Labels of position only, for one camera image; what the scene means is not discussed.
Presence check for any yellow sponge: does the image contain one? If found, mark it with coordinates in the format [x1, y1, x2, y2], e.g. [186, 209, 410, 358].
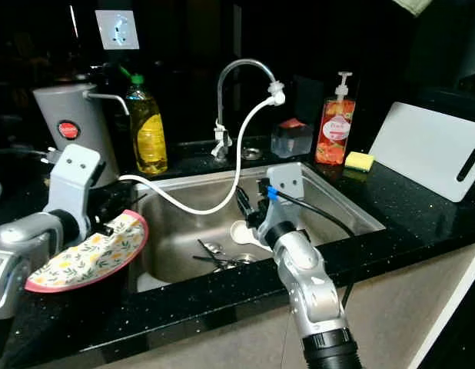
[344, 151, 377, 174]

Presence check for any white flexible hose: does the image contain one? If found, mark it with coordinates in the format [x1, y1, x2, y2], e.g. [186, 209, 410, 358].
[118, 91, 286, 217]

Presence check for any red soap pump bottle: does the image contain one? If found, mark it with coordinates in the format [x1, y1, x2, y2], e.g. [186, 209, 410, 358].
[314, 71, 357, 167]

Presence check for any white cutting board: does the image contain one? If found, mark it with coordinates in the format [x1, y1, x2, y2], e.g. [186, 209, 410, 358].
[367, 101, 475, 204]

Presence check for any pale green cloth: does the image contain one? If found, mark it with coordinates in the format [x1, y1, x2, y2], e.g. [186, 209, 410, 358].
[391, 0, 435, 18]

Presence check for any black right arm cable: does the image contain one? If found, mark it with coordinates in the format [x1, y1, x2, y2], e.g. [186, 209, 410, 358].
[274, 191, 358, 310]

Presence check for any white plastic ladle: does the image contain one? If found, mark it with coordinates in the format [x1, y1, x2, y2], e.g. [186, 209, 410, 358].
[229, 219, 278, 252]

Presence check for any yellow liquid bottle green cap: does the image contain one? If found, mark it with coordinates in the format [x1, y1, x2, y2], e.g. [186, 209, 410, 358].
[123, 69, 168, 176]

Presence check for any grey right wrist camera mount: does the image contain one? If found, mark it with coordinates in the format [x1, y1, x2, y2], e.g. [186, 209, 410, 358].
[265, 163, 306, 225]

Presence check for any grey jug red round label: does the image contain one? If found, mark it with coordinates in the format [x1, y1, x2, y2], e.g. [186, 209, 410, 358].
[32, 85, 132, 189]

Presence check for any black utensil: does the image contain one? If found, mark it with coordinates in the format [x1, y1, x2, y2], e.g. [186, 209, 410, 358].
[194, 239, 243, 272]

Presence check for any lemon print plate red rim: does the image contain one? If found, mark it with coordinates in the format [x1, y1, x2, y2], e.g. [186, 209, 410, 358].
[25, 209, 150, 294]

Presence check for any chrome faucet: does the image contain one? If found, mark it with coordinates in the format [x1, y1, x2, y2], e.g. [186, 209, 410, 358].
[212, 58, 286, 161]

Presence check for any silver metal spoon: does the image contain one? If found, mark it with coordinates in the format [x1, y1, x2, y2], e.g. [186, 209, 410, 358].
[202, 241, 228, 259]

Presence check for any white wall socket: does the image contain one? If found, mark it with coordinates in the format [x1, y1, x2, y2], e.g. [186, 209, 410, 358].
[95, 10, 141, 52]

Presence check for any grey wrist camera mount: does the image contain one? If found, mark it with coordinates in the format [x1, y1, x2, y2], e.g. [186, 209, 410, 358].
[265, 163, 306, 225]
[46, 145, 105, 233]

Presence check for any clear plastic soap box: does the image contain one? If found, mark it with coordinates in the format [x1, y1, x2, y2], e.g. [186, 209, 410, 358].
[270, 118, 314, 160]

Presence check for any stainless steel sink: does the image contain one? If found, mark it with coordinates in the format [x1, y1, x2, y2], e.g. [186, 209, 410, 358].
[125, 161, 387, 294]

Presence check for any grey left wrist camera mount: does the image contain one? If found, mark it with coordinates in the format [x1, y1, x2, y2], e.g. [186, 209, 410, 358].
[46, 145, 105, 233]

